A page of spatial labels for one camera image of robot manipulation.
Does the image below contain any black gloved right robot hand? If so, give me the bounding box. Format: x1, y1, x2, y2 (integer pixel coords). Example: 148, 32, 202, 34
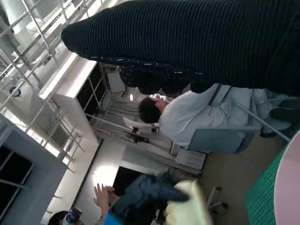
60, 0, 300, 97

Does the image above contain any pink bowl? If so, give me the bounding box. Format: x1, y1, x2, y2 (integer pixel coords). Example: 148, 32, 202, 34
273, 135, 300, 225

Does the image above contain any grey white panel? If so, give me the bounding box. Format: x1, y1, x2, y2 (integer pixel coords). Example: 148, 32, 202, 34
106, 70, 126, 93

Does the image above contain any grey office chair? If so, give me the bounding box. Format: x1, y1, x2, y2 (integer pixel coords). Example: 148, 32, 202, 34
170, 100, 300, 157

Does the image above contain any black desk device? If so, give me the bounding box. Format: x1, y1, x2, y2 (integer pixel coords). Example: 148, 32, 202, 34
123, 126, 150, 144

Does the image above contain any white vented box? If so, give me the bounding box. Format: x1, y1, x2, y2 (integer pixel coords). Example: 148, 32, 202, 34
175, 149, 207, 170

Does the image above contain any white cabinet with dark panes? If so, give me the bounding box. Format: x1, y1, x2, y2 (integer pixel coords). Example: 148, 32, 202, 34
38, 52, 110, 141

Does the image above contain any black office chair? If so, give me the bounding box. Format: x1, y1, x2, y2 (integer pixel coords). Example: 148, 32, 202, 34
154, 186, 229, 221

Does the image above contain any blue white round object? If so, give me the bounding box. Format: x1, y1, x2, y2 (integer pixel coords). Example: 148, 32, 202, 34
9, 86, 23, 98

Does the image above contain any green cutting mat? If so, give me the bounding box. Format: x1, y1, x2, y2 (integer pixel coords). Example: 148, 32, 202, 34
245, 144, 288, 225

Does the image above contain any dark window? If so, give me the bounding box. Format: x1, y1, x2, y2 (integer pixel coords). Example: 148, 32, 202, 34
0, 145, 33, 211

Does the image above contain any aluminium frame rack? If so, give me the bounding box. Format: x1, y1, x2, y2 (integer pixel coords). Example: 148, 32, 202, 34
0, 0, 85, 174

